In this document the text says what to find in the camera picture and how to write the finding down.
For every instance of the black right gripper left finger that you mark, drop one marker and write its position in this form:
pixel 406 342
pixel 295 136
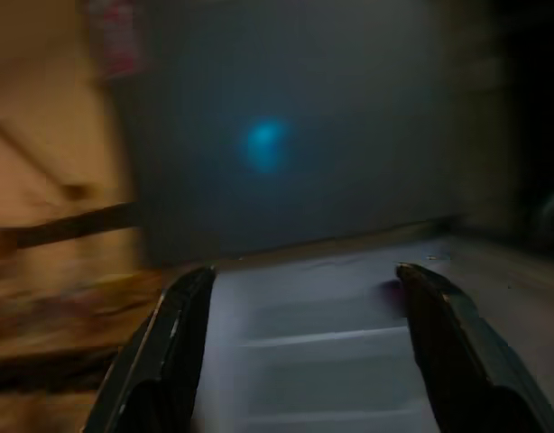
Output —
pixel 168 361

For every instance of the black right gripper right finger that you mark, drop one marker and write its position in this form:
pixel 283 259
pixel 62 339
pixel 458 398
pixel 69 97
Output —
pixel 462 370

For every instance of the silver fridge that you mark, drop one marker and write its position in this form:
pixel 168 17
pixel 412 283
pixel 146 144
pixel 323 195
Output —
pixel 313 288

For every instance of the light wooden table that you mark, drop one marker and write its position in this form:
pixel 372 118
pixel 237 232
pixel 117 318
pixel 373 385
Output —
pixel 56 315

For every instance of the silver freezer door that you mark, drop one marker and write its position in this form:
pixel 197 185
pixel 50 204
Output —
pixel 326 180

